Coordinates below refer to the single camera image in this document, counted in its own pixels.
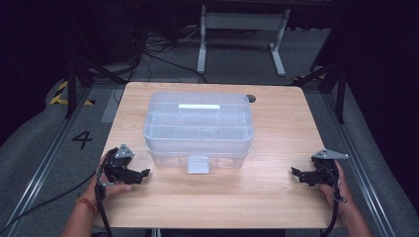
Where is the person's right hand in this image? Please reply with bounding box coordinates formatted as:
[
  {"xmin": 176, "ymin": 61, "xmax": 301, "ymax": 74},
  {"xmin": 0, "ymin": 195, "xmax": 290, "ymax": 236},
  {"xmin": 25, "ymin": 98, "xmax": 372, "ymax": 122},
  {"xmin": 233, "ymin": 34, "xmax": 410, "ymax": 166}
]
[{"xmin": 318, "ymin": 160, "xmax": 356, "ymax": 215}]

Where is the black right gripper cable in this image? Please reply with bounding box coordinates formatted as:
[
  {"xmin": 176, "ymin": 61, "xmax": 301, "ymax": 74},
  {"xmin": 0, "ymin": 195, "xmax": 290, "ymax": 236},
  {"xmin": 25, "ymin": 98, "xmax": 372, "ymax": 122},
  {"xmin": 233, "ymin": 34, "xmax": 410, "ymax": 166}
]
[{"xmin": 319, "ymin": 162, "xmax": 348, "ymax": 237}]

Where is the black tripod stand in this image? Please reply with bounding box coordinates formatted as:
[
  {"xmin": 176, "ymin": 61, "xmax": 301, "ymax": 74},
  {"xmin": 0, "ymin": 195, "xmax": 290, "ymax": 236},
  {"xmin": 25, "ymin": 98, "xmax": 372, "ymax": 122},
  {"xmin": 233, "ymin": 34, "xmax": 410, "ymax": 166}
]
[
  {"xmin": 63, "ymin": 55, "xmax": 127, "ymax": 119},
  {"xmin": 293, "ymin": 58, "xmax": 348, "ymax": 124}
]

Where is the bundle of black floor cables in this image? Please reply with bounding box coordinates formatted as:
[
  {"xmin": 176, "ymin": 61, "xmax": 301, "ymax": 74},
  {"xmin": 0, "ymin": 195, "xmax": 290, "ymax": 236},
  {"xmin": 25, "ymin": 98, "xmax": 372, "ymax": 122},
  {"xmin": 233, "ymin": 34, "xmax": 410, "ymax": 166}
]
[{"xmin": 113, "ymin": 26, "xmax": 210, "ymax": 105}]

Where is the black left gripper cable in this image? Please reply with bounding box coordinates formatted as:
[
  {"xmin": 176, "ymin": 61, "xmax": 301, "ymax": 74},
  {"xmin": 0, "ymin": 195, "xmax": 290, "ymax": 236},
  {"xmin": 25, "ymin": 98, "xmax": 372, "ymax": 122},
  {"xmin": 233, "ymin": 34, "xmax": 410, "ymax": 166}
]
[{"xmin": 0, "ymin": 149, "xmax": 115, "ymax": 237}]

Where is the clear plastic storage box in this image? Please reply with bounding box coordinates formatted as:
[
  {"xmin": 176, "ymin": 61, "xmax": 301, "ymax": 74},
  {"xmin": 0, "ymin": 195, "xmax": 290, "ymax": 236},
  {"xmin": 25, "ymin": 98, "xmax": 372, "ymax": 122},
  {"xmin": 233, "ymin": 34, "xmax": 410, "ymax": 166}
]
[{"xmin": 142, "ymin": 91, "xmax": 255, "ymax": 175}]

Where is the metal floor rail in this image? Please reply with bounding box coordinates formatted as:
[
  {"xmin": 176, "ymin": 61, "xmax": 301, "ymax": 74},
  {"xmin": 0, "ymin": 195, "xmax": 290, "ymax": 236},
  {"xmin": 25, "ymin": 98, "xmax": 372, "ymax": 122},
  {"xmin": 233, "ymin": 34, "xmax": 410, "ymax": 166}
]
[
  {"xmin": 320, "ymin": 92, "xmax": 398, "ymax": 237},
  {"xmin": 0, "ymin": 87, "xmax": 95, "ymax": 236}
]

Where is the grey metal stand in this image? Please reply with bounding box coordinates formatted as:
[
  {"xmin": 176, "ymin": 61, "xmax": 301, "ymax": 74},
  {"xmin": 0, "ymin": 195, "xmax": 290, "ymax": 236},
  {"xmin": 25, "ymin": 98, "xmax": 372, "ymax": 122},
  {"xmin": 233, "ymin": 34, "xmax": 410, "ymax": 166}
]
[{"xmin": 197, "ymin": 4, "xmax": 292, "ymax": 78}]

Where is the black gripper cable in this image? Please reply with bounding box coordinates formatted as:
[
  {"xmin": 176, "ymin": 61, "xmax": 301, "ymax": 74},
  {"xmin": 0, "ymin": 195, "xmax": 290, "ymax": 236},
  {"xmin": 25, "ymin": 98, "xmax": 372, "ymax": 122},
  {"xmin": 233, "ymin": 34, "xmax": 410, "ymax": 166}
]
[
  {"xmin": 319, "ymin": 162, "xmax": 348, "ymax": 237},
  {"xmin": 0, "ymin": 149, "xmax": 115, "ymax": 237}
]

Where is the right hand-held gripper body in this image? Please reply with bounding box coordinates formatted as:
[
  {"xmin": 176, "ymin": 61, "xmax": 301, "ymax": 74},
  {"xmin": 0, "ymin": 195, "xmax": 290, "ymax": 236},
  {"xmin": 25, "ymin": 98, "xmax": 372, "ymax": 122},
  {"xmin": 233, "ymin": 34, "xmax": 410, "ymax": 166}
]
[{"xmin": 304, "ymin": 148, "xmax": 350, "ymax": 187}]

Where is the red and yellow bracelet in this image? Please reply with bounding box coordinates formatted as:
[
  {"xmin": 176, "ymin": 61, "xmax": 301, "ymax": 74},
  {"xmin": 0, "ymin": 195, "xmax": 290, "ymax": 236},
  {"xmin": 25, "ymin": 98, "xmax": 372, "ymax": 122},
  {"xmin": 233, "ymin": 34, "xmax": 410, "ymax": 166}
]
[{"xmin": 75, "ymin": 197, "xmax": 99, "ymax": 213}]

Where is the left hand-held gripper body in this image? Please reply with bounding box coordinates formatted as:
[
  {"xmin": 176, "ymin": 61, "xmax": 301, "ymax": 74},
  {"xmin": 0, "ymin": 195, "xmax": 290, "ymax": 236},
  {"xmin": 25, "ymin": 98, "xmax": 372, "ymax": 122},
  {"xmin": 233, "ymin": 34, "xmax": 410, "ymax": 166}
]
[{"xmin": 103, "ymin": 143, "xmax": 145, "ymax": 186}]

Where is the person's left hand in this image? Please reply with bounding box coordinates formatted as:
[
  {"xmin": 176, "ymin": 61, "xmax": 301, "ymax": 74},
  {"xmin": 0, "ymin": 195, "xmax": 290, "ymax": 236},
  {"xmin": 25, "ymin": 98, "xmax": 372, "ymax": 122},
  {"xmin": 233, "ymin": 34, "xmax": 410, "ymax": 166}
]
[{"xmin": 83, "ymin": 172, "xmax": 132, "ymax": 207}]

